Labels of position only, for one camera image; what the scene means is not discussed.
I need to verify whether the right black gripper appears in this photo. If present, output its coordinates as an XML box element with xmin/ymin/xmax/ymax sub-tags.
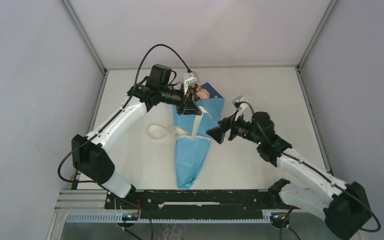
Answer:
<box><xmin>205</xmin><ymin>110</ymin><xmax>262</xmax><ymax>146</ymax></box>

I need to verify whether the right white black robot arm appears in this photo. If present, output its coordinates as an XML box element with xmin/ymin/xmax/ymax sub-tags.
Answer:
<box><xmin>206</xmin><ymin>111</ymin><xmax>374</xmax><ymax>240</ymax></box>

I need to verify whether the cream ribbon strap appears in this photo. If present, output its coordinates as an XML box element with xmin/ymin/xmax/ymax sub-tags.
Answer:
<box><xmin>147</xmin><ymin>105</ymin><xmax>214</xmax><ymax>141</ymax></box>

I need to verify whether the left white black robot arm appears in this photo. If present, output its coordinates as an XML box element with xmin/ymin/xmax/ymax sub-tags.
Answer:
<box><xmin>71</xmin><ymin>83</ymin><xmax>203</xmax><ymax>209</ymax></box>

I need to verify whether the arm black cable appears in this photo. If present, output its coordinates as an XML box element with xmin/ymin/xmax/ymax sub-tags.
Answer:
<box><xmin>57</xmin><ymin>43</ymin><xmax>193</xmax><ymax>185</ymax></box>
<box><xmin>236</xmin><ymin>100</ymin><xmax>382</xmax><ymax>233</ymax></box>

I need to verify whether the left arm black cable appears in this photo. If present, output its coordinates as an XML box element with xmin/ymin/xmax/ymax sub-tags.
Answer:
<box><xmin>57</xmin><ymin>43</ymin><xmax>193</xmax><ymax>185</ymax></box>

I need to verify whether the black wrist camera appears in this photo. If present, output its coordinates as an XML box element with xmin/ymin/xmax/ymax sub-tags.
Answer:
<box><xmin>145</xmin><ymin>64</ymin><xmax>172</xmax><ymax>89</ymax></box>
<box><xmin>232</xmin><ymin>95</ymin><xmax>247</xmax><ymax>108</ymax></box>

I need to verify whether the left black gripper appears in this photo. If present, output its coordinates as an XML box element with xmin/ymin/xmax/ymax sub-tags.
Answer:
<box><xmin>159</xmin><ymin>83</ymin><xmax>202</xmax><ymax>116</ymax></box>

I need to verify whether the aluminium front frame rail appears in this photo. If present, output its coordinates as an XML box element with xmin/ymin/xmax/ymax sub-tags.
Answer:
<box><xmin>54</xmin><ymin>189</ymin><xmax>357</xmax><ymax>213</ymax></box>

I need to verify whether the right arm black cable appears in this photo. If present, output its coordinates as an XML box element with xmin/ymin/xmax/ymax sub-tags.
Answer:
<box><xmin>236</xmin><ymin>100</ymin><xmax>382</xmax><ymax>233</ymax></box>

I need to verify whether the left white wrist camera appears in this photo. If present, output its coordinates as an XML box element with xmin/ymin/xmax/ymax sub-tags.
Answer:
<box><xmin>183</xmin><ymin>71</ymin><xmax>200</xmax><ymax>87</ymax></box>

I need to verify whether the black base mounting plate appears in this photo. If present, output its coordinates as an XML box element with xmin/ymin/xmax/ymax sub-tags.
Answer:
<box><xmin>104</xmin><ymin>189</ymin><xmax>290</xmax><ymax>221</ymax></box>

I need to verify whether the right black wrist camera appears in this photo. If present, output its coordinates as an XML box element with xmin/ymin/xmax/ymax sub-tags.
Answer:
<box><xmin>232</xmin><ymin>95</ymin><xmax>247</xmax><ymax>108</ymax></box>

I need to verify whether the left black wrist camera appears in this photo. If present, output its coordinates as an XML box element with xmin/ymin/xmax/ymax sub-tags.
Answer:
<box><xmin>145</xmin><ymin>64</ymin><xmax>172</xmax><ymax>89</ymax></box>

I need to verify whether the white slotted cable duct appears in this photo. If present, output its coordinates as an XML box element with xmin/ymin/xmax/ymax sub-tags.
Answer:
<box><xmin>65</xmin><ymin>212</ymin><xmax>272</xmax><ymax>224</ymax></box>

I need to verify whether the blue wrapping paper sheet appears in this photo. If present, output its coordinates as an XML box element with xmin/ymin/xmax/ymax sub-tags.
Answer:
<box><xmin>174</xmin><ymin>82</ymin><xmax>225</xmax><ymax>189</ymax></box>

